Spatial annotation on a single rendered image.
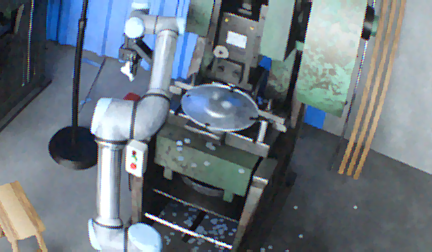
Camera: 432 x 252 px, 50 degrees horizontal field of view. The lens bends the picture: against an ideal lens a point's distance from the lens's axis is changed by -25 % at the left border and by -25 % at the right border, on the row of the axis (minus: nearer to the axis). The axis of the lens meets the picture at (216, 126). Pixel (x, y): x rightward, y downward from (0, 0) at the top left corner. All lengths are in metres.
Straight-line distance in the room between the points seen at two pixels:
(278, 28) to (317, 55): 0.35
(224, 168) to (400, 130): 1.68
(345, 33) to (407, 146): 2.11
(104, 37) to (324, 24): 2.51
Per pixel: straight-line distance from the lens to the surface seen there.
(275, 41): 2.06
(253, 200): 2.24
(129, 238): 1.85
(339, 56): 1.70
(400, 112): 3.55
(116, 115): 1.74
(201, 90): 2.34
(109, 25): 3.93
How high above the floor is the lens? 2.05
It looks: 36 degrees down
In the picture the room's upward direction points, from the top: 11 degrees clockwise
